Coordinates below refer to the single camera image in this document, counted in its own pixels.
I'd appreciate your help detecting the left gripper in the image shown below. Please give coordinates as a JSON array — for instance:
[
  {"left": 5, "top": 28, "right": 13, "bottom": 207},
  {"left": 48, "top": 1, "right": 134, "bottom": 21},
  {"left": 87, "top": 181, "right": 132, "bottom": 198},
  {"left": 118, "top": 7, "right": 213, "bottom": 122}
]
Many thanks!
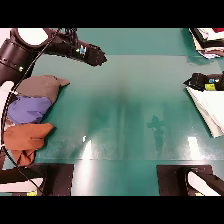
[{"left": 79, "top": 40, "right": 108, "bottom": 68}]

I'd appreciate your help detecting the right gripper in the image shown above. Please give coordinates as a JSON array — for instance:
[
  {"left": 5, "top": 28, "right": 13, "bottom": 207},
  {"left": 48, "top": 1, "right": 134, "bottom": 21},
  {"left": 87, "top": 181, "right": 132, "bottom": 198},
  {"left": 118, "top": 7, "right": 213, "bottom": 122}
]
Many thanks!
[{"left": 183, "top": 72, "right": 210, "bottom": 93}]

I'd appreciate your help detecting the grey-brown garment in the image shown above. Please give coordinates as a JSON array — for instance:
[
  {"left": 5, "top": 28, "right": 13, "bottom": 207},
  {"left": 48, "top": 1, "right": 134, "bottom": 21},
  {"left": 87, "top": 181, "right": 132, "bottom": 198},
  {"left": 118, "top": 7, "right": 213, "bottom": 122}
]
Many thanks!
[{"left": 15, "top": 74, "right": 71, "bottom": 105}]

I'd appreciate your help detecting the light blue garment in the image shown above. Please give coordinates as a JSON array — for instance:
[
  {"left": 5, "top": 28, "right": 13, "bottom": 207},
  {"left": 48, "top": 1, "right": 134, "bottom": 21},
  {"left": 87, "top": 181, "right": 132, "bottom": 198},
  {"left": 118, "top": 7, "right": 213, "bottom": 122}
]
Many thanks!
[{"left": 199, "top": 51, "right": 222, "bottom": 61}]

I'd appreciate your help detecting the brown garment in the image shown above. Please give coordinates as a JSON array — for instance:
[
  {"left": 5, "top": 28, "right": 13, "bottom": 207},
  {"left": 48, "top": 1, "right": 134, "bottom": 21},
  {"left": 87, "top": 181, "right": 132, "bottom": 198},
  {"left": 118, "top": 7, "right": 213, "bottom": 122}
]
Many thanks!
[{"left": 202, "top": 48, "right": 224, "bottom": 58}]

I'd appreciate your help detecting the black garment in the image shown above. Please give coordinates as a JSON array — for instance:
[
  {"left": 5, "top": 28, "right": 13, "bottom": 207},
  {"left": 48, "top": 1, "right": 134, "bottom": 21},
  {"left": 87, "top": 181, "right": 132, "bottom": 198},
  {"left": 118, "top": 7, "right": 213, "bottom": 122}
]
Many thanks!
[{"left": 188, "top": 28, "right": 224, "bottom": 50}]

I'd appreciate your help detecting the cream garment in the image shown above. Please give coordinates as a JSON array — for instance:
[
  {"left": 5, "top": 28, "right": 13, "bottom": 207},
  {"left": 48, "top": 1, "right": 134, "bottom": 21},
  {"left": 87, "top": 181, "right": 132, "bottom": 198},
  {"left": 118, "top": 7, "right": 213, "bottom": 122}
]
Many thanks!
[{"left": 195, "top": 27, "right": 224, "bottom": 43}]

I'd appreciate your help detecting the purple garment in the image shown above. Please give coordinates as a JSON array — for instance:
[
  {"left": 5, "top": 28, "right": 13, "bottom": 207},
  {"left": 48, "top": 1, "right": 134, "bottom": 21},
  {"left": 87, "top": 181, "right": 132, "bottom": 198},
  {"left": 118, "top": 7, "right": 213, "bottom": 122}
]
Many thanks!
[{"left": 6, "top": 95, "right": 53, "bottom": 125}]

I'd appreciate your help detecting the orange-brown garment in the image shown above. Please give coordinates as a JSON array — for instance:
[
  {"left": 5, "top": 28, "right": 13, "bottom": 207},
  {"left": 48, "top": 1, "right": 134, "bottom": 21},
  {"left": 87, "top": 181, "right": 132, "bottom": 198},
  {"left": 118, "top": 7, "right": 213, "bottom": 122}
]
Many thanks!
[{"left": 2, "top": 122, "right": 55, "bottom": 168}]

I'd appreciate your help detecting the black cable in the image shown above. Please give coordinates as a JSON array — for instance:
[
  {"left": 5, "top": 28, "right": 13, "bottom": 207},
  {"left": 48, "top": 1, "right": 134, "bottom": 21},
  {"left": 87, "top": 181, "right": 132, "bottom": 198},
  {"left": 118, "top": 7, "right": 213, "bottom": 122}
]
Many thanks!
[{"left": 0, "top": 29, "right": 64, "bottom": 197}]

